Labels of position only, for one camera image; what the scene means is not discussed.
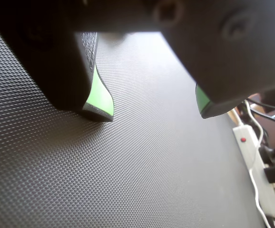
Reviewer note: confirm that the black round plug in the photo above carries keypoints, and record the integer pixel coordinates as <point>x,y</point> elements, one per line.
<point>270,154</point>

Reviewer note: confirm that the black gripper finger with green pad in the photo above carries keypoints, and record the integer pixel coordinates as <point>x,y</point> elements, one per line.
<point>52,71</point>
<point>223,59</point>

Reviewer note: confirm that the white power strip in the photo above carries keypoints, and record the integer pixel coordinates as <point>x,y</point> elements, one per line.
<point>267,190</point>

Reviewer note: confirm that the black textured mat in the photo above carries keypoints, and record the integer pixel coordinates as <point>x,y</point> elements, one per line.
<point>128,166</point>

